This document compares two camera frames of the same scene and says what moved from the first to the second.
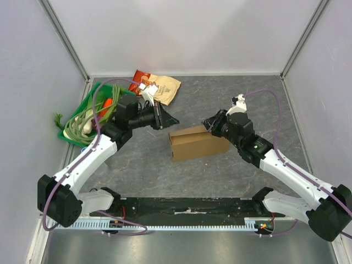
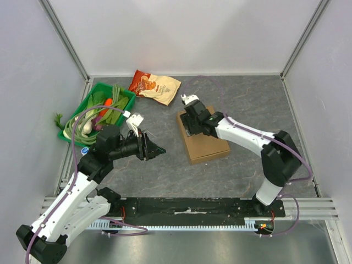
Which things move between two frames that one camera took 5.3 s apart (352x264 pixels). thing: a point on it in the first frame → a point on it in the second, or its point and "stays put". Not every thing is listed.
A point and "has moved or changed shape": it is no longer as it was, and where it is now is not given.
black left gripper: (162, 119) → (147, 150)
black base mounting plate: (229, 208) stays put
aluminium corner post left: (59, 29) stays put
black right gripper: (218, 125) → (188, 124)
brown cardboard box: (196, 142) has moved or changed shape
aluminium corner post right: (309, 29) stays put
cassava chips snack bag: (167, 86) stays put
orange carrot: (109, 102) stays put
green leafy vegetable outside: (58, 121) stays put
